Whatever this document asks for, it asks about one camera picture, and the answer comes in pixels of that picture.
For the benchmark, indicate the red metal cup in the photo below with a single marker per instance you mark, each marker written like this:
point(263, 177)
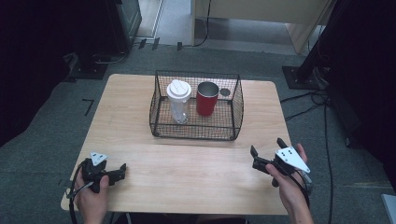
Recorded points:
point(206, 99)

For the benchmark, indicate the light wooden cabinet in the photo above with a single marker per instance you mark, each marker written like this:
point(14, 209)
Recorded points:
point(261, 18)

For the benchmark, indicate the pale blue box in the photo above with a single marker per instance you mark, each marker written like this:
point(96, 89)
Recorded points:
point(389, 208)

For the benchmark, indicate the black floor plate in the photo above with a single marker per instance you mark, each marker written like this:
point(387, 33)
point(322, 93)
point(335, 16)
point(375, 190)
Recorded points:
point(88, 70)

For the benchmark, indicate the black stand with base plate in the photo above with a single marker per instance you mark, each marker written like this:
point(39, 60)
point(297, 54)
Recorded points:
point(308, 71)

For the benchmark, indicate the person's left hand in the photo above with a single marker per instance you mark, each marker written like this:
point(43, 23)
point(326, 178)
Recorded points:
point(90, 202)

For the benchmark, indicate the dark equipment cabinet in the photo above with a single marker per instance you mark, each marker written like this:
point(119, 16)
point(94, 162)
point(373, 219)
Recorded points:
point(123, 25)

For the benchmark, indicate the person's right hand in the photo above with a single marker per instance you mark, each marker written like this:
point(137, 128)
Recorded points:
point(288, 189)

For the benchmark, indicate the clear bottle with white lid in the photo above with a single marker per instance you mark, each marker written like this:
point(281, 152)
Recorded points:
point(179, 99)

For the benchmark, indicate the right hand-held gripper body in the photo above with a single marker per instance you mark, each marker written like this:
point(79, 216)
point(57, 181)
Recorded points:
point(291, 160)

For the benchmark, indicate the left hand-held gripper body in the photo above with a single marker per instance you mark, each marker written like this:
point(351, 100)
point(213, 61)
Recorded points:
point(93, 171)

